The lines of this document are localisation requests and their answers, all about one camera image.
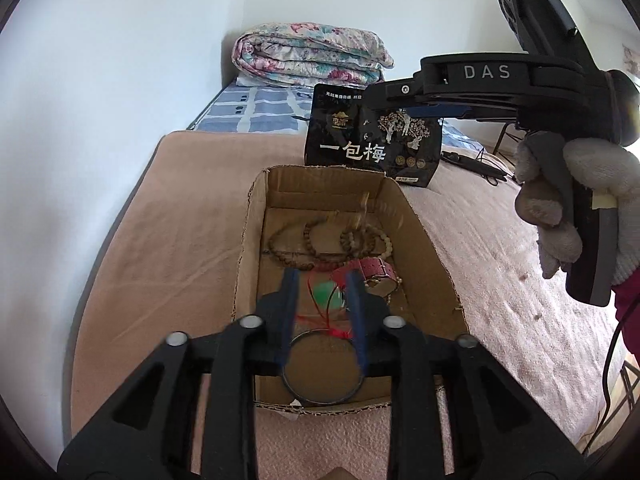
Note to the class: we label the black handheld tool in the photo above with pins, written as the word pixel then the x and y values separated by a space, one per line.
pixel 470 164

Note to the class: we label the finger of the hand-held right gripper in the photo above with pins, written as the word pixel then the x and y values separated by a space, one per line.
pixel 395 92

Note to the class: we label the black printed box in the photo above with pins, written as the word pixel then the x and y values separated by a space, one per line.
pixel 340 150

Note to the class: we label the tan blanket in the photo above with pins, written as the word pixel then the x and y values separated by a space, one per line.
pixel 175 240

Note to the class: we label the person's right hand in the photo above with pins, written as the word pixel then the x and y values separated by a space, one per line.
pixel 600 165

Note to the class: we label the blue patterned bed sheet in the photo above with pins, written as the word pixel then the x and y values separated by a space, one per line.
pixel 250 110

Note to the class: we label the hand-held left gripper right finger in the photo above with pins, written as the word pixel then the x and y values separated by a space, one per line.
pixel 356 310

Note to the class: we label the cardboard box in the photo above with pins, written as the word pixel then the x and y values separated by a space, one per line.
pixel 430 270

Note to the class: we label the thin dark bangle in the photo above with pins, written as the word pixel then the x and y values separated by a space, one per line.
pixel 322 403

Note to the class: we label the folded floral quilt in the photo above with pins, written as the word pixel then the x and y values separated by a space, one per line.
pixel 300 55

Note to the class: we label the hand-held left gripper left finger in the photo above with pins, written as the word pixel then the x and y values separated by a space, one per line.
pixel 290 305

